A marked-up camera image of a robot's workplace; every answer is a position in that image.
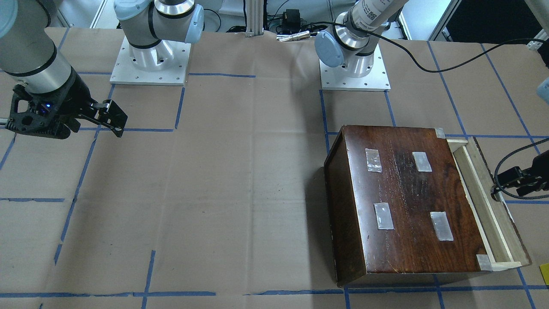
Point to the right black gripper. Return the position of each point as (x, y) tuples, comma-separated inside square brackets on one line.
[(73, 100)]

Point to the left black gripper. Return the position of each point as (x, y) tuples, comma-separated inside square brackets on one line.
[(541, 165)]

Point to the wooden drawer with white handle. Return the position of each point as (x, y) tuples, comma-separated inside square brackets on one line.
[(503, 245)]

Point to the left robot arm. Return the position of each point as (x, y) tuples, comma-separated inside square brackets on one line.
[(355, 34)]

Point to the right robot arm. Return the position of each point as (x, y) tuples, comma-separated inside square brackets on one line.
[(30, 57)]

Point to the yellow cube block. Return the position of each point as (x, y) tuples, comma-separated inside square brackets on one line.
[(544, 270)]

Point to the dark wooden drawer box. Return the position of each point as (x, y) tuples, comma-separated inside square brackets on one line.
[(397, 209)]

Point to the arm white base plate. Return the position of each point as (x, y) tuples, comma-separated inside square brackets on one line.
[(368, 74), (164, 64)]

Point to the aluminium frame post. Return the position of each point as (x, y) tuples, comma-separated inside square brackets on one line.
[(255, 17)]

